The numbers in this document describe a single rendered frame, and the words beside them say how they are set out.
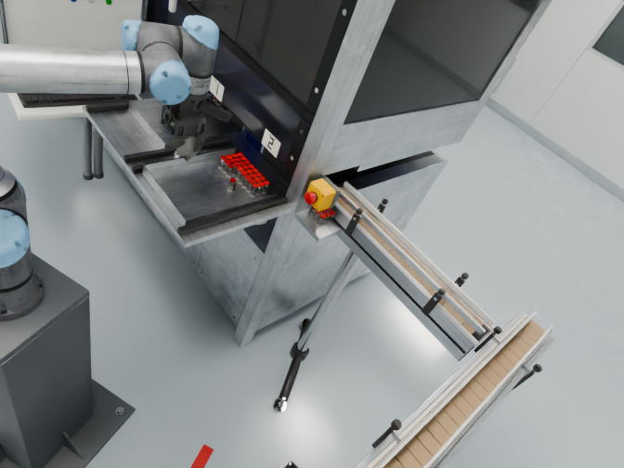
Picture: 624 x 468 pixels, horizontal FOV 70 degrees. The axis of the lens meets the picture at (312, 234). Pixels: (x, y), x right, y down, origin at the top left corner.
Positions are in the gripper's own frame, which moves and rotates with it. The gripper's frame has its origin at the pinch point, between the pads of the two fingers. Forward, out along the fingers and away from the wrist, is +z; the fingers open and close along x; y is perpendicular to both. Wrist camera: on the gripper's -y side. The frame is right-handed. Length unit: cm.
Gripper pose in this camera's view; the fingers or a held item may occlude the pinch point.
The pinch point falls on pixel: (188, 155)
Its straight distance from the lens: 123.6
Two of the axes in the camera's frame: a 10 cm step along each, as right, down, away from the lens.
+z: -3.2, 6.9, 6.5
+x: 6.2, 6.7, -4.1
